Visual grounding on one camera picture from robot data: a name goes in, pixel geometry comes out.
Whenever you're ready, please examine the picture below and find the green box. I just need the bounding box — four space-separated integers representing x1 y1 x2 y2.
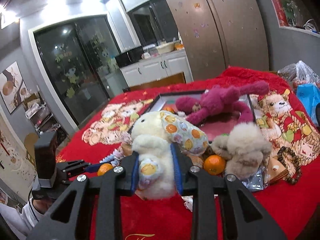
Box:
282 0 298 27

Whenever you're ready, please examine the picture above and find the black framed tray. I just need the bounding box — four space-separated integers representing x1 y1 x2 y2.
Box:
127 89 258 145

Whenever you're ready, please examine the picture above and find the framed wall picture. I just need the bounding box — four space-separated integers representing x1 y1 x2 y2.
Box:
0 61 28 114

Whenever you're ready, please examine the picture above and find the brown triangular snack packet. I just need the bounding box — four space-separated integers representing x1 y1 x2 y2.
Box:
267 155 289 183

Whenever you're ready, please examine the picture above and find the metal storage cart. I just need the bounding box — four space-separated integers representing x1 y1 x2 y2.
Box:
24 92 68 140

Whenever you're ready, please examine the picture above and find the clear plastic bag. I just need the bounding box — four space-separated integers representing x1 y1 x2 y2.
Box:
277 60 320 93

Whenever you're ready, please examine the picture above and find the black microwave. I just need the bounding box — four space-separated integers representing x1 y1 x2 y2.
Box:
115 46 143 68

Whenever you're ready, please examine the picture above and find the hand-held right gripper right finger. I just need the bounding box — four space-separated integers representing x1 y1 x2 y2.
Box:
170 144 288 240

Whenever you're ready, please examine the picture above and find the blue plastic bag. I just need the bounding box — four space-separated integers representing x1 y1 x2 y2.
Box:
296 82 320 124

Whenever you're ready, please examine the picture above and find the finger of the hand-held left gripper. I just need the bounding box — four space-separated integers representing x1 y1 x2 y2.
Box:
57 159 101 180

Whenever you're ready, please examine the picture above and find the pink plush bear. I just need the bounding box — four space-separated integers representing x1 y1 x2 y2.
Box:
175 81 270 130

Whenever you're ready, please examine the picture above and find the silver foil packet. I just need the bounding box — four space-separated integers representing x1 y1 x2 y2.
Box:
225 166 267 193

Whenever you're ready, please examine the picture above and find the cream basin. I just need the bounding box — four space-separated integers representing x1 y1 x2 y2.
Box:
156 42 174 54

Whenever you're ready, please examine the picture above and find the white kitchen cabinet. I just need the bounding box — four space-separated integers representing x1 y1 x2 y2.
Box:
119 50 193 87

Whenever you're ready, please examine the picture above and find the brown patterned hair clip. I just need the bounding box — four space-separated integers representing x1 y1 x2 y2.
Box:
277 146 303 185

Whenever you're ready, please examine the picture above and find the blue knitted scrunchie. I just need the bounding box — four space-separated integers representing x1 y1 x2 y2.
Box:
100 149 125 167

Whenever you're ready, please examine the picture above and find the person's left forearm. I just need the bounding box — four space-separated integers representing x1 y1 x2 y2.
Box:
0 197 54 235

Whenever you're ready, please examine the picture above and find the red printed blanket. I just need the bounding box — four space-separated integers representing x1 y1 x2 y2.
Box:
56 66 320 240

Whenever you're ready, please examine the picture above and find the glass sliding door with stickers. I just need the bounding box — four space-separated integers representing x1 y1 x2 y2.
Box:
29 15 123 130

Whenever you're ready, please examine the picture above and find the white wall shelf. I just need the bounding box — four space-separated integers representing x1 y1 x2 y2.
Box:
260 0 320 35

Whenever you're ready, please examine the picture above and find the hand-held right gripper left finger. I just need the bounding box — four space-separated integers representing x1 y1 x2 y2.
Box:
26 151 140 240

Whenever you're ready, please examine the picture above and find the silver refrigerator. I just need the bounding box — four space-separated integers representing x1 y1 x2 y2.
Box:
159 0 270 84

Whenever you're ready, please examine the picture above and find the white plush lamb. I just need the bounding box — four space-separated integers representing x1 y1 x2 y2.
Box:
130 110 209 212

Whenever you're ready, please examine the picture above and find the red gift box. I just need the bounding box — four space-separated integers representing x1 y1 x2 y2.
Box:
269 0 289 27

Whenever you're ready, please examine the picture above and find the beige fluffy plush toy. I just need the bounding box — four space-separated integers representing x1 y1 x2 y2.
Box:
212 123 273 180

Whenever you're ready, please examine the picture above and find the dark kitchen window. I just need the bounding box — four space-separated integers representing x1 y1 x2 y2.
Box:
117 0 179 48

